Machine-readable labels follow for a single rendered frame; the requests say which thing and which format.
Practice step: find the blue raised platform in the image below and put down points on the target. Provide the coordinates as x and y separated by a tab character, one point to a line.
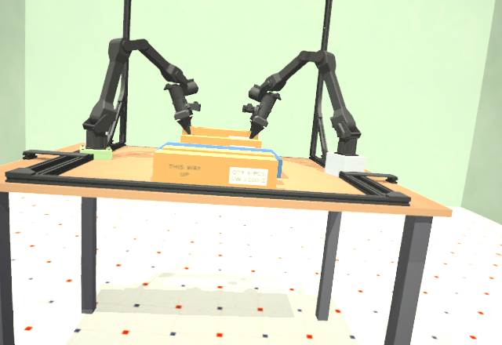
279	172

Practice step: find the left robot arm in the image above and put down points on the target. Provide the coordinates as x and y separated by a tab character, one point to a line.
342	120

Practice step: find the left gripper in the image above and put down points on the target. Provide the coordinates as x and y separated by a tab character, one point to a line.
259	125

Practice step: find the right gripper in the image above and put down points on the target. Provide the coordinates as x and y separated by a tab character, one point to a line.
183	115

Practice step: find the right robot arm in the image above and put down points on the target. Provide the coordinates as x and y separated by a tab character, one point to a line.
103	113

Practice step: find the tan cardboard box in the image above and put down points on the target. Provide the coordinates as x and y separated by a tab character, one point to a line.
228	170
218	151
220	141
231	133

